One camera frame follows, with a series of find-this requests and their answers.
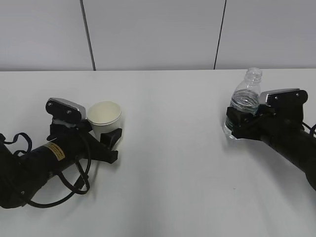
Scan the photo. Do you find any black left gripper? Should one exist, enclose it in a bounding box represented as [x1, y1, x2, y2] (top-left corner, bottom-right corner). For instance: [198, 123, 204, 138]
[46, 119, 122, 164]

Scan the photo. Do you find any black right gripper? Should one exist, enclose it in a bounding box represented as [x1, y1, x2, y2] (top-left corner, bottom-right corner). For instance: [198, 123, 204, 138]
[226, 104, 304, 141]

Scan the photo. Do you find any white paper cup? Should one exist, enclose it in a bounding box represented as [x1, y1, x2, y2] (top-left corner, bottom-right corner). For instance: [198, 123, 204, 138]
[87, 101, 122, 141]

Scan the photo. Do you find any clear water bottle green label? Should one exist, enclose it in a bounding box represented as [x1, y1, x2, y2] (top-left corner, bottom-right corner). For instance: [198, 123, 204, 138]
[223, 67, 263, 140]

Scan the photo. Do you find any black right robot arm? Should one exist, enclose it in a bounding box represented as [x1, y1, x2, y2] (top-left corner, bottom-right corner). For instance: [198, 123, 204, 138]
[226, 105, 316, 189]

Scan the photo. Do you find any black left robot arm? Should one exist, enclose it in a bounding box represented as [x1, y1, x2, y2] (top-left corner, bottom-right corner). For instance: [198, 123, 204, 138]
[0, 120, 122, 209]

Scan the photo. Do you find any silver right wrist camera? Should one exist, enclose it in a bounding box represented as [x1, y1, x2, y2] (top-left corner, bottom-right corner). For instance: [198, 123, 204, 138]
[259, 88, 308, 118]

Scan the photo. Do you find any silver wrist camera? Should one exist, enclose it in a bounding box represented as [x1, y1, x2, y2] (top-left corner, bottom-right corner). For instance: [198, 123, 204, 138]
[259, 88, 308, 118]
[45, 97, 86, 124]

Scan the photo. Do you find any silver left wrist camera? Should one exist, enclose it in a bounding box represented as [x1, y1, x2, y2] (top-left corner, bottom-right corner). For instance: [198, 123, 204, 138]
[45, 97, 86, 124]

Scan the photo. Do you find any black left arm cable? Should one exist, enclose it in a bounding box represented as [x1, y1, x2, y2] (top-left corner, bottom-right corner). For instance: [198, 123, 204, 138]
[4, 128, 90, 208]

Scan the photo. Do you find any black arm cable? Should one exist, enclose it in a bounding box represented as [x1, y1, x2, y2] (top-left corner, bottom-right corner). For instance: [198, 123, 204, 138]
[4, 128, 90, 208]
[302, 122, 316, 139]

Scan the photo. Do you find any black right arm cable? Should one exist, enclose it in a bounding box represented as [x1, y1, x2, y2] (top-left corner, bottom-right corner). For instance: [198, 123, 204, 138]
[302, 122, 316, 139]

